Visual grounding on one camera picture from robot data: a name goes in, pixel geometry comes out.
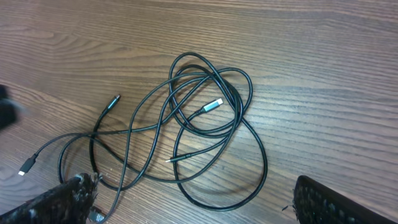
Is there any black USB cable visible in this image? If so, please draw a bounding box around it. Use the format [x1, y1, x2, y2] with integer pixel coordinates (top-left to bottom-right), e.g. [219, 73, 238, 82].
[17, 52, 269, 212]
[57, 64, 254, 224]

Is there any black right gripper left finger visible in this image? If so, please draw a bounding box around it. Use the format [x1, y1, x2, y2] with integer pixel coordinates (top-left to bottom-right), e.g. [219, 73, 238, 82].
[1, 173, 102, 224]

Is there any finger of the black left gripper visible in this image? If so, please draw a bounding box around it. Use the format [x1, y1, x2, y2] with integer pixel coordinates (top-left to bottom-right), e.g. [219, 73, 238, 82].
[0, 85, 18, 129]

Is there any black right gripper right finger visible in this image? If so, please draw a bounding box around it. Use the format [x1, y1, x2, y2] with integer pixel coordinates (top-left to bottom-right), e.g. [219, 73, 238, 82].
[292, 175, 397, 224]

